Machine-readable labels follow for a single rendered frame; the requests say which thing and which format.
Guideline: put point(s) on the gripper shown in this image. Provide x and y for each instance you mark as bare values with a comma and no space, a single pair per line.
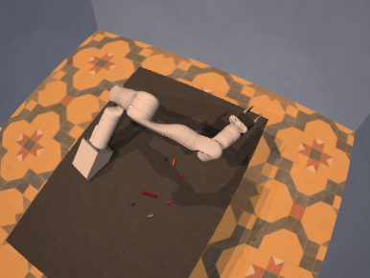
237,128

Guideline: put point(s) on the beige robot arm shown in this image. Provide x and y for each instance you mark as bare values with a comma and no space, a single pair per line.
141,109

